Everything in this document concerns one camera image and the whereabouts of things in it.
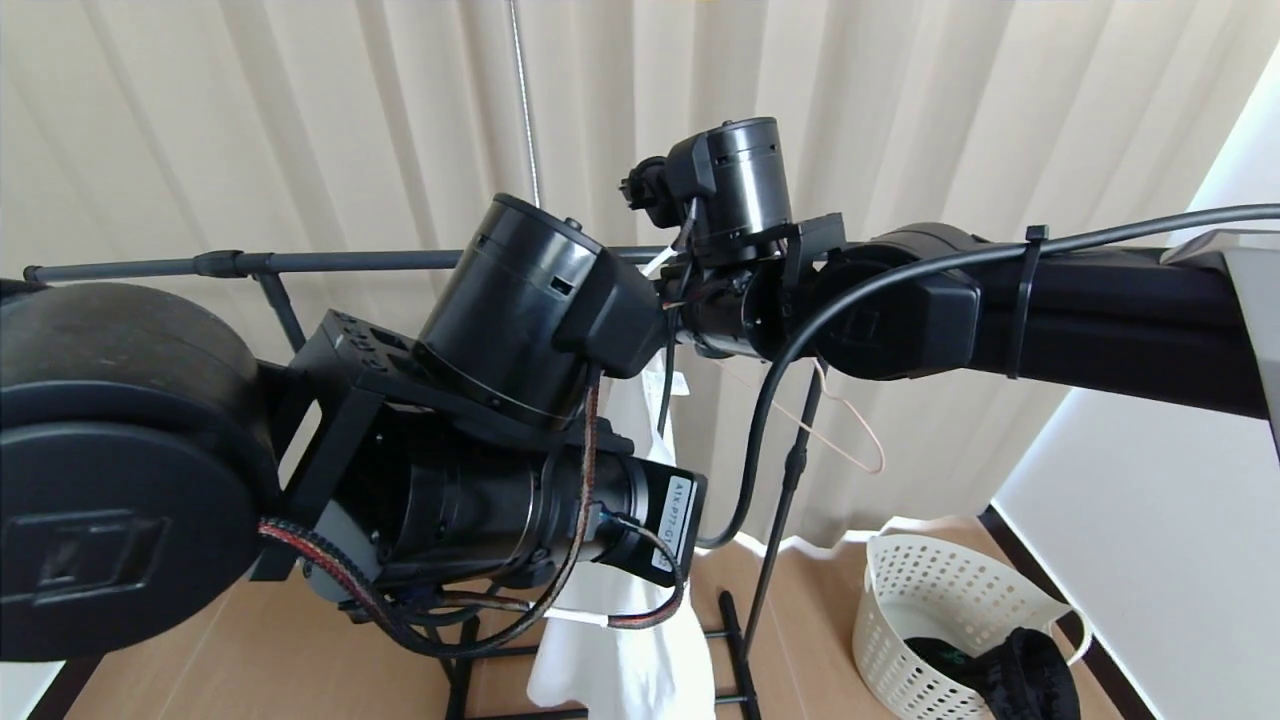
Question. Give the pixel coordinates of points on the black garment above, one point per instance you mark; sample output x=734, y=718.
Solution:
x=1030, y=670

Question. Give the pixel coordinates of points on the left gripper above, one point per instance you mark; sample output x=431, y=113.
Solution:
x=480, y=510

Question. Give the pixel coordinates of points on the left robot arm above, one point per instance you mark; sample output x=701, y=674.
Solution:
x=120, y=450

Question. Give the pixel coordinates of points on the white printed t-shirt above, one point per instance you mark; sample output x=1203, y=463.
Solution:
x=620, y=670

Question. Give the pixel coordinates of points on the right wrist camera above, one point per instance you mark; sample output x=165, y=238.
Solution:
x=650, y=185

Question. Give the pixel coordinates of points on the black clothes rack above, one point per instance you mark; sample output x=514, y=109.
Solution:
x=330, y=262

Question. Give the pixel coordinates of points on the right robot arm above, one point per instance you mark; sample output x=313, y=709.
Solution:
x=1100, y=320

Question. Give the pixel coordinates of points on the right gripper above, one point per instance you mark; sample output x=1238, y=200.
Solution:
x=735, y=315

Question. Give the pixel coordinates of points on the pink clothes hanger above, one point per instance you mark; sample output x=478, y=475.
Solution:
x=853, y=414

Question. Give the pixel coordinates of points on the white laundry basket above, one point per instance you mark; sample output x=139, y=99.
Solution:
x=920, y=600

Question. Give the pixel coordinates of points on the beige curtain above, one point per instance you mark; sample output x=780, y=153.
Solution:
x=300, y=100

